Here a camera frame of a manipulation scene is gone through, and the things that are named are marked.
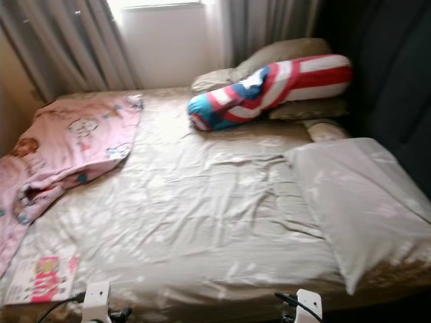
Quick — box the pink white book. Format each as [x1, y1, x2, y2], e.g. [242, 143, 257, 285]
[3, 256, 80, 306]

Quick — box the pink cartoon print blanket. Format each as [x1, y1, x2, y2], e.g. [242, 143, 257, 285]
[0, 93, 144, 277]

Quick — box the bed with beige floral sheet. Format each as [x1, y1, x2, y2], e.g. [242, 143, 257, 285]
[0, 86, 431, 323]

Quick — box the large grey floral pillow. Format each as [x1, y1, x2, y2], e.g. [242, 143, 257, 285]
[284, 138, 431, 296]

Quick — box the small white floral pillow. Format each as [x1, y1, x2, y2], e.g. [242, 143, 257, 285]
[303, 119, 352, 143]

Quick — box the olive floral pillow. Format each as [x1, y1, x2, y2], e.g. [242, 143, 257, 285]
[269, 98, 350, 122]

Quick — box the red white blue bolster pillow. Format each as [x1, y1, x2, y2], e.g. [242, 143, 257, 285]
[187, 54, 353, 132]

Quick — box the light grey pillow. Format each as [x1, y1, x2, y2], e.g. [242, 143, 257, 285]
[191, 67, 251, 94]

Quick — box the beige pillow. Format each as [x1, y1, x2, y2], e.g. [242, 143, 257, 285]
[232, 37, 331, 83]

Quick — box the bright window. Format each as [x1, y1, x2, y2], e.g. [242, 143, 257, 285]
[108, 0, 207, 10]

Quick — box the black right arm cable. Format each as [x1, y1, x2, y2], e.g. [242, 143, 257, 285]
[274, 292, 321, 323]

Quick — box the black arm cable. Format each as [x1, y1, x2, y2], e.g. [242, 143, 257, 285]
[274, 292, 321, 323]
[37, 293, 86, 323]

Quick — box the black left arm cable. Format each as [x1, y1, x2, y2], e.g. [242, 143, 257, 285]
[37, 293, 86, 323]

